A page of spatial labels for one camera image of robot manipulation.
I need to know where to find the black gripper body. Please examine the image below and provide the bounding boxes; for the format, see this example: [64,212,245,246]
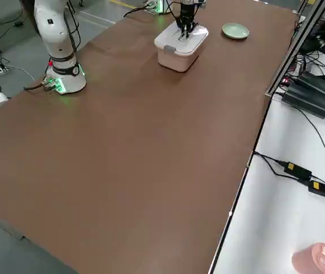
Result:
[179,0,196,21]

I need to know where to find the white box lid grey latches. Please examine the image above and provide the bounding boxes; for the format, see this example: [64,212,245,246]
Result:
[154,22,209,57]

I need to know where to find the pale pink storage box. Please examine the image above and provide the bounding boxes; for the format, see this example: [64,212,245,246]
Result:
[157,34,209,74]

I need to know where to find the pale green plate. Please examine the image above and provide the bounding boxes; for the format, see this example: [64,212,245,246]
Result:
[222,23,250,39]

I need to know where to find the black finned power supply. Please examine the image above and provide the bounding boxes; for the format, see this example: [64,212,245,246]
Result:
[281,82,325,119]
[296,71,325,99]

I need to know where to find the black power adapter yellow label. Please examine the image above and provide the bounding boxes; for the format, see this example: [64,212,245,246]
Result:
[283,161,313,180]
[307,180,325,200]

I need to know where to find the pink cup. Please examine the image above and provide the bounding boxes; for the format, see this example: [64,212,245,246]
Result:
[291,242,325,274]

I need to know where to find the aluminium frame post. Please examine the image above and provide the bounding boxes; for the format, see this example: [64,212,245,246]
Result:
[265,0,325,97]

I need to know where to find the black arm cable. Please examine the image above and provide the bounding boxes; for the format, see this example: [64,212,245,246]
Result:
[64,0,81,52]

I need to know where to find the black base cable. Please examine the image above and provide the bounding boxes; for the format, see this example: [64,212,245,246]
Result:
[23,81,52,92]

